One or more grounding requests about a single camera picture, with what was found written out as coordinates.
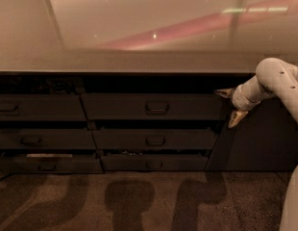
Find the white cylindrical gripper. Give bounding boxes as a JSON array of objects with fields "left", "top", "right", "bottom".
[{"left": 214, "top": 76, "right": 274, "bottom": 128}]

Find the dark drawer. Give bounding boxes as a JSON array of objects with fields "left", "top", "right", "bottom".
[
  {"left": 0, "top": 155, "right": 104, "bottom": 174},
  {"left": 101, "top": 155, "right": 208, "bottom": 171},
  {"left": 0, "top": 129, "right": 95, "bottom": 150},
  {"left": 0, "top": 94, "right": 86, "bottom": 121},
  {"left": 81, "top": 93, "right": 231, "bottom": 120},
  {"left": 93, "top": 129, "right": 218, "bottom": 150}
]

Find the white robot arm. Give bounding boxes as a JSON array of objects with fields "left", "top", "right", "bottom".
[{"left": 215, "top": 58, "right": 298, "bottom": 231}]

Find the dark round object in drawer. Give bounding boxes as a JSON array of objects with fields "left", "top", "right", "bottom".
[{"left": 50, "top": 80, "right": 70, "bottom": 94}]

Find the dark right cabinet door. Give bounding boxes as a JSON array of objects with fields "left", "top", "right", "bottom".
[{"left": 206, "top": 98, "right": 298, "bottom": 171}]

